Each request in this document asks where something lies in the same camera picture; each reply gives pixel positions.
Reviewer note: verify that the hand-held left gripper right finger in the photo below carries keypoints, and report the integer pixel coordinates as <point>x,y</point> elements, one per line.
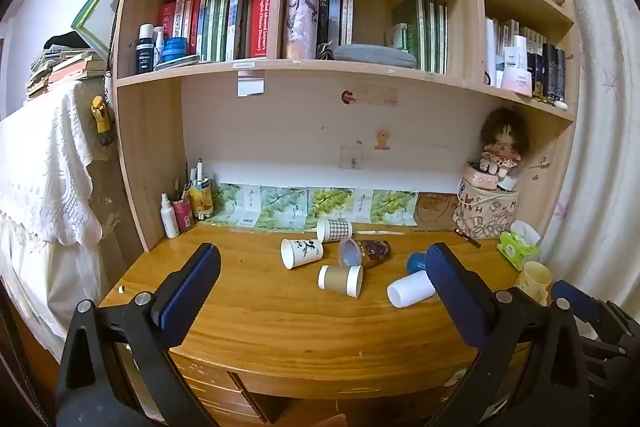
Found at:
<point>457,302</point>

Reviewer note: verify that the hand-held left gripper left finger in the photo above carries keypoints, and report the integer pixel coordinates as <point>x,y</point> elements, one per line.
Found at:
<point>192,292</point>

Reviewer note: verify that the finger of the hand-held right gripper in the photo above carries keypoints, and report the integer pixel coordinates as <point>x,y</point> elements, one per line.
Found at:
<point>577,299</point>

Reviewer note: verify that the plain white cup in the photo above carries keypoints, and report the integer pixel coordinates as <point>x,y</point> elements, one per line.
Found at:
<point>411,289</point>

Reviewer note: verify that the blue cup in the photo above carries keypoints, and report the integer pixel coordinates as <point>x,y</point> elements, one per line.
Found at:
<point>415,263</point>

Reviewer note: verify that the dark brown patterned cup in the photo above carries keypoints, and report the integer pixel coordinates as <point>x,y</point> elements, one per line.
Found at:
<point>367,252</point>

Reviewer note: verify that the white cup with leaf print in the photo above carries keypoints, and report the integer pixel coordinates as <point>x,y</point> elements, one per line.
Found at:
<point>300,253</point>

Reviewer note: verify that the checkered paper cup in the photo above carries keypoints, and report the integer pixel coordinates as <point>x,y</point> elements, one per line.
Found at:
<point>331,229</point>

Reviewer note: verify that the pale yellow cup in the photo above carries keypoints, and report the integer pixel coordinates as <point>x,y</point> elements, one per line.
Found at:
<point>536,279</point>

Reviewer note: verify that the white spray bottle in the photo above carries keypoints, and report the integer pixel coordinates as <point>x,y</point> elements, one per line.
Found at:
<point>169,218</point>

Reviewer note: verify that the green tissue pack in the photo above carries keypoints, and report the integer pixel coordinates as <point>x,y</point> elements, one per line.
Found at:
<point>517,249</point>

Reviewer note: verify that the brown cartoon picture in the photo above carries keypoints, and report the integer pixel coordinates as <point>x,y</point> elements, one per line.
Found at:
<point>435,212</point>

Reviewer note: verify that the yellow snack packet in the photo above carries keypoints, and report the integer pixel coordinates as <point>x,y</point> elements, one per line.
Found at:
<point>201,199</point>

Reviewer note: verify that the patterned white storage bag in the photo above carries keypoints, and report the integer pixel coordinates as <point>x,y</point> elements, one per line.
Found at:
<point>485,213</point>

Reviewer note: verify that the pen holder with pens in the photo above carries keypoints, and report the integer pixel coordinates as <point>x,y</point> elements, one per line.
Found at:
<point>192,179</point>

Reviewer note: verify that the wooden desk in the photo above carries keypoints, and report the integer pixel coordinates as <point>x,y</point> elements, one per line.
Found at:
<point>300,337</point>

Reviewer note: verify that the pink round gift box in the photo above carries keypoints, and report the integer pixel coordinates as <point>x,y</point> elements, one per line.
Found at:
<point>480,179</point>

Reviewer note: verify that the wooden bookshelf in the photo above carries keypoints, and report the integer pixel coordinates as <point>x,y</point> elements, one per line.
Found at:
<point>150,157</point>

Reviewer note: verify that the leaf print paper strip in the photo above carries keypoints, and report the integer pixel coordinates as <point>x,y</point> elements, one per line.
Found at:
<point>310,205</point>

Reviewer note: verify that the rag doll with brown hair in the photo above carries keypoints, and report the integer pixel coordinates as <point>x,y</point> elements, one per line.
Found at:
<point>502,142</point>

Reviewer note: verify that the white lace cloth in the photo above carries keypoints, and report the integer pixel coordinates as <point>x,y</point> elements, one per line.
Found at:
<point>45,177</point>

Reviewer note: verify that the white curtain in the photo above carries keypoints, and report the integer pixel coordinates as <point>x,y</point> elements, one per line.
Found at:
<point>600,107</point>

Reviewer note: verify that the yellow hanging toy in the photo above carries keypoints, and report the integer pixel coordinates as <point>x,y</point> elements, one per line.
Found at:
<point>100,114</point>

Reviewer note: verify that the white paper label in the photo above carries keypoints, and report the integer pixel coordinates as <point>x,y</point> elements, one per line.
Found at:
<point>250,83</point>

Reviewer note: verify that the pink and white box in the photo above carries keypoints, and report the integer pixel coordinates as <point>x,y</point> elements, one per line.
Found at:
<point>517,79</point>

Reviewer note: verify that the blue jar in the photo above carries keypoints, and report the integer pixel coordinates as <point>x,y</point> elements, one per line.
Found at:
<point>175,49</point>

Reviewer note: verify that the black bottle with white cap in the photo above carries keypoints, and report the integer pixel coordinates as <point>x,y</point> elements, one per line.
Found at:
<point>143,52</point>

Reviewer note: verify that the small white bottle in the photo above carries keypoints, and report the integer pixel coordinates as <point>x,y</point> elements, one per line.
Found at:
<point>159,39</point>

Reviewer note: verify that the grey fabric pouch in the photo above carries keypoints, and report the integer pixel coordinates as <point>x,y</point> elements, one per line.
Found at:
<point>375,55</point>

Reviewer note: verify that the pile of old books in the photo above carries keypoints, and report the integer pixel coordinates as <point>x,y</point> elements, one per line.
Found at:
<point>60,64</point>

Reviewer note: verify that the row of colourful books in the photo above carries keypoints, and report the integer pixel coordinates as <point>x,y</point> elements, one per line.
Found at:
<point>210,24</point>

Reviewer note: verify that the row of green books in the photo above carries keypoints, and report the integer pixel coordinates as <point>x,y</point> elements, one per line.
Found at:
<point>425,34</point>

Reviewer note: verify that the thick red dictionary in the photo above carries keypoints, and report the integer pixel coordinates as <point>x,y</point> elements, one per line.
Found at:
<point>260,22</point>

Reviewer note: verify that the floral cylinder tin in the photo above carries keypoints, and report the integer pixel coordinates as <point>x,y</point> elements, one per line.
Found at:
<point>301,17</point>

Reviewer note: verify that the green framed board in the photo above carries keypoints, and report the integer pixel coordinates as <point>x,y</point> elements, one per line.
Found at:
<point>97,9</point>

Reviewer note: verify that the row of dark books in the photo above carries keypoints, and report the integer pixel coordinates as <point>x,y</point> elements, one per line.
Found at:
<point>335,12</point>

